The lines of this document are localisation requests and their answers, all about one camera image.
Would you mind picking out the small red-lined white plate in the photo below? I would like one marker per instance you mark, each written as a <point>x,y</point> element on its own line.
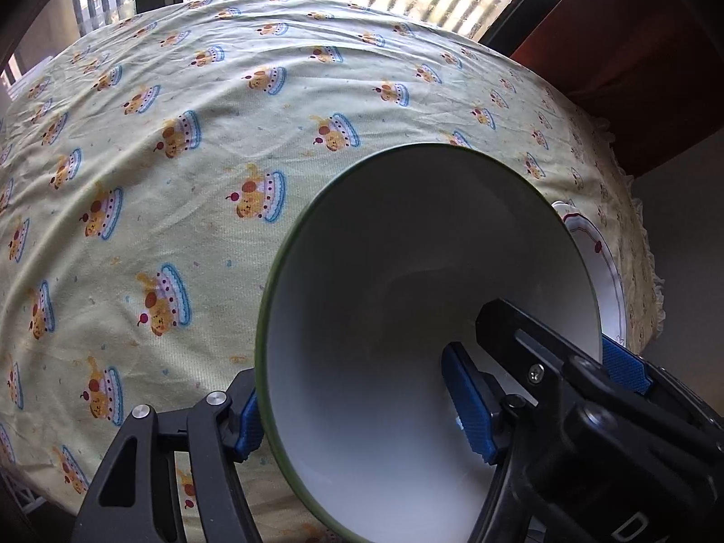
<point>608,271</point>

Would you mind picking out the yellow printed tablecloth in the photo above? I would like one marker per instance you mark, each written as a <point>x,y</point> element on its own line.
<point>226,96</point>

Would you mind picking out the floral ceramic bowl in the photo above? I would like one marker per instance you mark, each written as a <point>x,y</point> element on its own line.
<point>396,266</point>

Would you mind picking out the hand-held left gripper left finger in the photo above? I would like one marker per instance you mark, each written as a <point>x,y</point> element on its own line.
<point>249,424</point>

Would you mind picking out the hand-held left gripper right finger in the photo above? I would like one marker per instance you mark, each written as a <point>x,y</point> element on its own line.
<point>469,407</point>

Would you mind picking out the red curtain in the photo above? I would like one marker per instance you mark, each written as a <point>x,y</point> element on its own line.
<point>650,68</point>

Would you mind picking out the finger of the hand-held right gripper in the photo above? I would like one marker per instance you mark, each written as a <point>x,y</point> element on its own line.
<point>509,328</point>
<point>625,365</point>

